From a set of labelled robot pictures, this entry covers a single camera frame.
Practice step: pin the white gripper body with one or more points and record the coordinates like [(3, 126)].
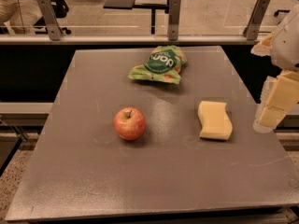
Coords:
[(287, 48)]

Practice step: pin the person in beige trousers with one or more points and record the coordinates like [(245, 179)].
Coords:
[(21, 14)]

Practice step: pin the red apple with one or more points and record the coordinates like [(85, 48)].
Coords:
[(129, 123)]

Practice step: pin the left metal bracket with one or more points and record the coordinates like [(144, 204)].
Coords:
[(49, 17)]

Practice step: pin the metal rail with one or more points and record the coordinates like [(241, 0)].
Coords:
[(155, 40)]

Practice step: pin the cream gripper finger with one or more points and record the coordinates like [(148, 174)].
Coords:
[(279, 96), (263, 47)]

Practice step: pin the green rice chip bag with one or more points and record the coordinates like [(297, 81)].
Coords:
[(163, 65)]

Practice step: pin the yellow sponge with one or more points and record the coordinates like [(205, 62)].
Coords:
[(214, 121)]

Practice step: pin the middle metal bracket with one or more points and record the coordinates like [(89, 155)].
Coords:
[(173, 19)]

